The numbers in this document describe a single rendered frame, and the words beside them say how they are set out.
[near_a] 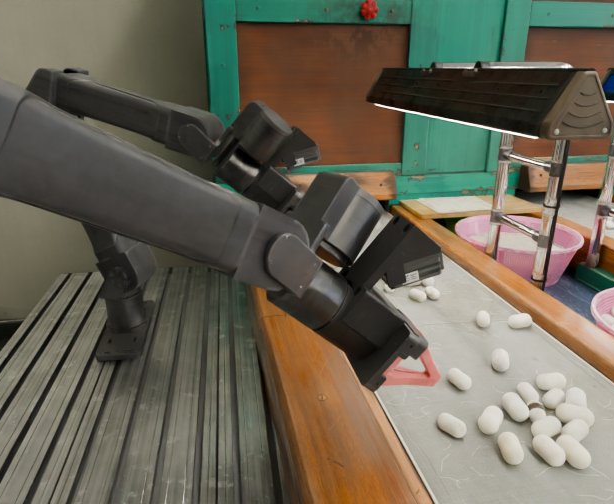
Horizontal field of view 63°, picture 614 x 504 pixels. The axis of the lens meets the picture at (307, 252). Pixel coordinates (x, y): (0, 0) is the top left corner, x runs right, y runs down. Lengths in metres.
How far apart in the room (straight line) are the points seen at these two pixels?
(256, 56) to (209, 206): 0.96
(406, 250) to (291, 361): 0.26
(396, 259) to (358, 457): 0.19
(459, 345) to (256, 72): 0.81
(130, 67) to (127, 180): 1.77
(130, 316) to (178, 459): 0.33
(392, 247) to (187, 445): 0.38
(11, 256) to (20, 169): 2.06
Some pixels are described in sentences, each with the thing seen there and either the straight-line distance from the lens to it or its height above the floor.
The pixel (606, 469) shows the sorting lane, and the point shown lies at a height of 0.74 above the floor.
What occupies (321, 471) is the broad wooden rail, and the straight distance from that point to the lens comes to 0.50.
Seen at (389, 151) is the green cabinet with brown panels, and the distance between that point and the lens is 1.37.
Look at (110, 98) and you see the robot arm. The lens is 0.82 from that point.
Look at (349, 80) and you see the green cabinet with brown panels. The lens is 1.32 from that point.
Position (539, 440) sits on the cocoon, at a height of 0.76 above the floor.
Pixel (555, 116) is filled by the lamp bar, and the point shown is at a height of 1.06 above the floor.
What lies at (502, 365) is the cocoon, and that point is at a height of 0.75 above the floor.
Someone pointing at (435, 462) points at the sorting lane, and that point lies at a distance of 0.56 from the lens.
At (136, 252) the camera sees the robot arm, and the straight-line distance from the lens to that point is 0.89.
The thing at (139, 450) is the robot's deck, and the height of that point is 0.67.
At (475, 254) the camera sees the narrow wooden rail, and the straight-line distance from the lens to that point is 1.05.
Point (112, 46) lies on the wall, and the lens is 2.09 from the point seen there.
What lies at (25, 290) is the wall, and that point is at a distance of 2.38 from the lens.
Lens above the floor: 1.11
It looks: 20 degrees down
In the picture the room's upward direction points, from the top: straight up
